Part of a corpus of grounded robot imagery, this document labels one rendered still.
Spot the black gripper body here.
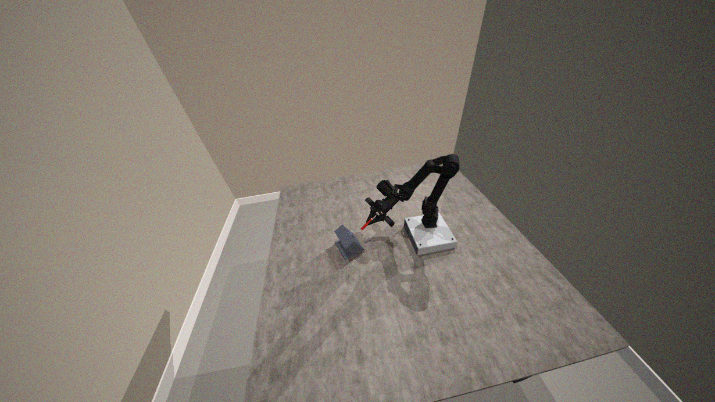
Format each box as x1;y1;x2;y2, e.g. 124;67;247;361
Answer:
365;198;395;227

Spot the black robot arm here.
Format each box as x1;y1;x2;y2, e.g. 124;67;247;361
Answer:
373;155;460;228

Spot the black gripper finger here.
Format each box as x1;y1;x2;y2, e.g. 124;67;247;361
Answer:
366;207;377;222
368;214;384;225

